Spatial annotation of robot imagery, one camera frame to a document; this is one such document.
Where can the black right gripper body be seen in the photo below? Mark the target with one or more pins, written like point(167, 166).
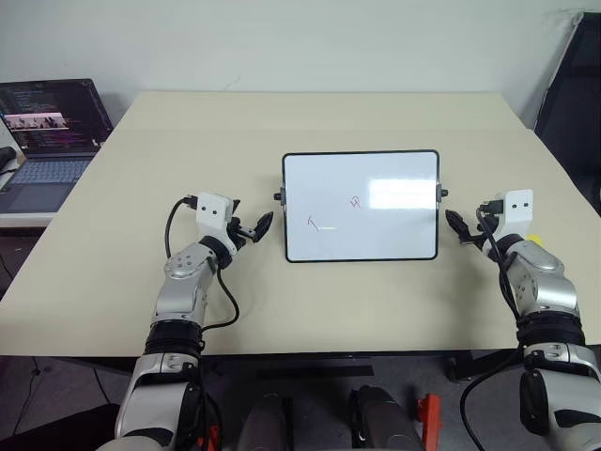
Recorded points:
point(483, 235)

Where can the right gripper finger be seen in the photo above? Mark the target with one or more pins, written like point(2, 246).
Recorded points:
point(454, 220)
point(465, 238)

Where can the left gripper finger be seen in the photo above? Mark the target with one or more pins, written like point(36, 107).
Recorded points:
point(266, 220)
point(259, 235)

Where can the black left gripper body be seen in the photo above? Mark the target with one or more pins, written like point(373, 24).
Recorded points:
point(237, 232)

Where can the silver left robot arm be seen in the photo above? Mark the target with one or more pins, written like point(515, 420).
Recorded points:
point(180, 291)

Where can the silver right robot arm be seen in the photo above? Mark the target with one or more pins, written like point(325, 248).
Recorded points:
point(540, 291)

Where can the small yellow object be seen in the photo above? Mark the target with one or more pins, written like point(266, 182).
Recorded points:
point(535, 240)

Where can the black-framed small whiteboard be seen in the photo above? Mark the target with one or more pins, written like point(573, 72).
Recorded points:
point(359, 206)

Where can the black table caster wheel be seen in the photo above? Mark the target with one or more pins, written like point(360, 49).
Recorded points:
point(457, 370)

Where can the black under-table bar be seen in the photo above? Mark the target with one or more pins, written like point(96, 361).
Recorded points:
point(291, 368)

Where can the black panel at right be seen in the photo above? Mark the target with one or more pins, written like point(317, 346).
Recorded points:
point(573, 108)

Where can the dark rounded robot leg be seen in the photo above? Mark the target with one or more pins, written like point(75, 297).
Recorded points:
point(385, 420)
point(265, 423)

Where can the open grey laptop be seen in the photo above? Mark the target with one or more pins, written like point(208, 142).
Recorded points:
point(47, 141)

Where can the white side desk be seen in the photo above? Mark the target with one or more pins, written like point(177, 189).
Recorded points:
point(23, 220)

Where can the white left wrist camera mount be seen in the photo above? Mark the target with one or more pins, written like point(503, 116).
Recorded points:
point(212, 210)

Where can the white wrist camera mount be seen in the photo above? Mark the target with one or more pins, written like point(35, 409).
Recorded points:
point(516, 209)
point(212, 210)

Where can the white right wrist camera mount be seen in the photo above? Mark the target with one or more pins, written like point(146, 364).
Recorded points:
point(516, 209)

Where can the red clamp bracket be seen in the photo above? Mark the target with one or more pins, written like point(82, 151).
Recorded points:
point(209, 434)
point(429, 420)

